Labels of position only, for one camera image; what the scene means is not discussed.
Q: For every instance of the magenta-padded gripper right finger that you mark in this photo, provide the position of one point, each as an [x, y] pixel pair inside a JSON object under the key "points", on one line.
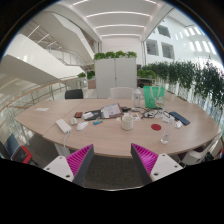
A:
{"points": [[165, 165]]}

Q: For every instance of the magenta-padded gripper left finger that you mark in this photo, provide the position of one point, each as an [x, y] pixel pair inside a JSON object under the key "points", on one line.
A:
{"points": [[61, 166]]}

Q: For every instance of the white and maroon chair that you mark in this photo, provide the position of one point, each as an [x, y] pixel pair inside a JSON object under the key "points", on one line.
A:
{"points": [[196, 155]]}

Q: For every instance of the flat round red coaster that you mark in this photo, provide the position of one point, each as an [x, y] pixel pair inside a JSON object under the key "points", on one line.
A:
{"points": [[156, 127]]}

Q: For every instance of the clear plastic packet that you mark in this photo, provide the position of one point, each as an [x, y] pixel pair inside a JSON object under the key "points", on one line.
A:
{"points": [[178, 124]]}

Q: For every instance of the white computer mouse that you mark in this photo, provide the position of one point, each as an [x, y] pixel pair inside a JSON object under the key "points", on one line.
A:
{"points": [[82, 125]]}

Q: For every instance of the small white device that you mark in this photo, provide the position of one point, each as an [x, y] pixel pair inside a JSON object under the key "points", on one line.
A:
{"points": [[73, 121]]}

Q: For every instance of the dark blue keyboard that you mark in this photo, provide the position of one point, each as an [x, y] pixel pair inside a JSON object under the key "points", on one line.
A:
{"points": [[179, 118]]}

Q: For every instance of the blue and red chair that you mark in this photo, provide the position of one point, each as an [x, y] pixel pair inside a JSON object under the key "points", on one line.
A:
{"points": [[13, 148]]}

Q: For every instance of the small brown case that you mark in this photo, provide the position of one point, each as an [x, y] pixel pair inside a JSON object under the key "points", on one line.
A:
{"points": [[78, 115]]}

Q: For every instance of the white grid-pattern mug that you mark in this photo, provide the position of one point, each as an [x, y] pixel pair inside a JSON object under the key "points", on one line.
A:
{"points": [[127, 123]]}

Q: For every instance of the blue-green marker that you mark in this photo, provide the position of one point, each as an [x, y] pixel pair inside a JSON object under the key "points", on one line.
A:
{"points": [[97, 122]]}

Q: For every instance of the colourful sticker sheet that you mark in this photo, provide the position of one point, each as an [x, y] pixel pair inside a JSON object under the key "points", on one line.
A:
{"points": [[136, 115]]}

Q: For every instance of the white paper sheet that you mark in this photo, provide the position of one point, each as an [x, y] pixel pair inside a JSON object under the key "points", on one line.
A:
{"points": [[42, 109]]}

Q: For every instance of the black wallet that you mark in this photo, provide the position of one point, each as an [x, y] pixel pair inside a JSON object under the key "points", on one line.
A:
{"points": [[96, 114]]}

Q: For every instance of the black power adapter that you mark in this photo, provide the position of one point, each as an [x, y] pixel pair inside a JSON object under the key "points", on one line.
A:
{"points": [[125, 109]]}

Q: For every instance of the green tote bag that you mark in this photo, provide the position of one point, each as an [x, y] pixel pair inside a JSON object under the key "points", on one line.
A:
{"points": [[154, 97]]}

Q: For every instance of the clear tumbler with white lid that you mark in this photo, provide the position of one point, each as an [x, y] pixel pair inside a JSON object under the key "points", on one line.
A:
{"points": [[136, 98]]}

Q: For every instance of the black chair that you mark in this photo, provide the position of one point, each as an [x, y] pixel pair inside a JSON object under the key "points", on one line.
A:
{"points": [[74, 94]]}

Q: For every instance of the open booklet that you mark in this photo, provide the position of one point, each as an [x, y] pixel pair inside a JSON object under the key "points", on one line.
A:
{"points": [[111, 110]]}

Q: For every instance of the glass railing with wooden handrail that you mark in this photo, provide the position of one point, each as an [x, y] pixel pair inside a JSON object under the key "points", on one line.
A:
{"points": [[36, 93]]}

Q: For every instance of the hedge of green plants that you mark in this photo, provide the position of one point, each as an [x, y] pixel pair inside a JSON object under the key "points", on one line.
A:
{"points": [[186, 76]]}

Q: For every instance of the small potted plant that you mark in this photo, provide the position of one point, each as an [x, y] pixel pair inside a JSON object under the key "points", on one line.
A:
{"points": [[81, 75], [90, 74]]}

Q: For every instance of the white cabinet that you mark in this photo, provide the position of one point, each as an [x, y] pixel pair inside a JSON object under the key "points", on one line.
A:
{"points": [[115, 78]]}

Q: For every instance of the green plants atop cabinet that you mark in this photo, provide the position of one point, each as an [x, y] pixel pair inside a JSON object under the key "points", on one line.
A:
{"points": [[115, 55]]}

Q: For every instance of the ceiling light strips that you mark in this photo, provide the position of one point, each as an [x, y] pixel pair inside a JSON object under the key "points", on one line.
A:
{"points": [[118, 26]]}

